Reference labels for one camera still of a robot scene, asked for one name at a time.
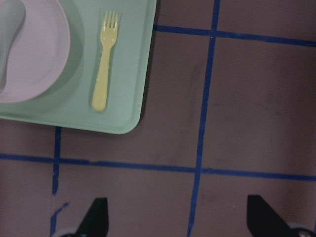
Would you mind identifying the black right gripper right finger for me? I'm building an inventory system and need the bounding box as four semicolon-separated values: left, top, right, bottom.
247;195;316;237

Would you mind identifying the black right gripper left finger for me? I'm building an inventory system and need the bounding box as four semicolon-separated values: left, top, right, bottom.
74;197;109;237

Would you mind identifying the beige round plate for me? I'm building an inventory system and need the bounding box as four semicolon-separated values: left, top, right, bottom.
0;0;70;104

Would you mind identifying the yellow plastic fork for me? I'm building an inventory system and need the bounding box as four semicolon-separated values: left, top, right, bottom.
92;10;119;112

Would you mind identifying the light green plastic spoon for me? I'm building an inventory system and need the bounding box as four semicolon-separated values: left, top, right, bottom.
0;0;26;93

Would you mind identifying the light green tray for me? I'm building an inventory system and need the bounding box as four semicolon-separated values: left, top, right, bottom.
0;0;156;134

